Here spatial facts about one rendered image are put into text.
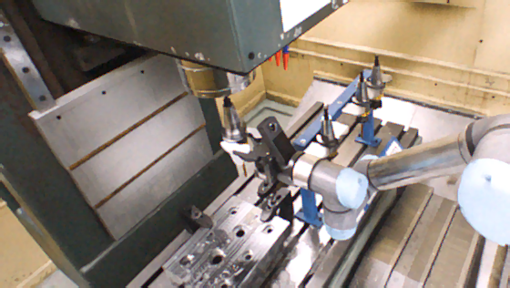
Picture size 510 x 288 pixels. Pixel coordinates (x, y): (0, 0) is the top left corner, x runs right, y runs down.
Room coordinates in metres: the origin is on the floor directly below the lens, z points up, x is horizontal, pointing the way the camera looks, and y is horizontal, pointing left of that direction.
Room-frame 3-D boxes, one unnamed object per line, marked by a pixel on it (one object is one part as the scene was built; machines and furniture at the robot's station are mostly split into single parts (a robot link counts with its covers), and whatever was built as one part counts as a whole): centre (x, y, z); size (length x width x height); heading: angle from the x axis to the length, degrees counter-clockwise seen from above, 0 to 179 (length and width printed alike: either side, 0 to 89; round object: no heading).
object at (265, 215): (0.80, 0.13, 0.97); 0.13 x 0.03 x 0.15; 144
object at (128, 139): (1.00, 0.54, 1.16); 0.48 x 0.05 x 0.51; 144
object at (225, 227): (0.69, 0.27, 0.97); 0.29 x 0.23 x 0.05; 144
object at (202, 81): (0.73, 0.18, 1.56); 0.16 x 0.16 x 0.12
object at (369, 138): (1.17, -0.23, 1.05); 0.10 x 0.05 x 0.30; 54
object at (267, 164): (0.66, 0.08, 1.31); 0.12 x 0.08 x 0.09; 54
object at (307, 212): (0.82, 0.03, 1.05); 0.10 x 0.05 x 0.30; 54
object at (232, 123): (0.73, 0.18, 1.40); 0.04 x 0.04 x 0.07
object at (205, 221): (0.79, 0.38, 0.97); 0.13 x 0.03 x 0.15; 54
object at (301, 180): (0.61, 0.01, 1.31); 0.08 x 0.05 x 0.08; 144
